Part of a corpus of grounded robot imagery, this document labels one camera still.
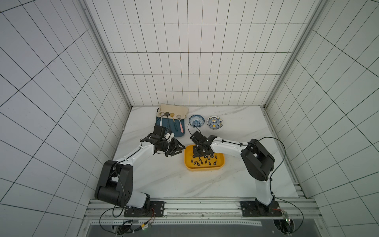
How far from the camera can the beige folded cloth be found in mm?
1149

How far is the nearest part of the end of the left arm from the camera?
0.68 meters

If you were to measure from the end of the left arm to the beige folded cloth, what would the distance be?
1.14 feet
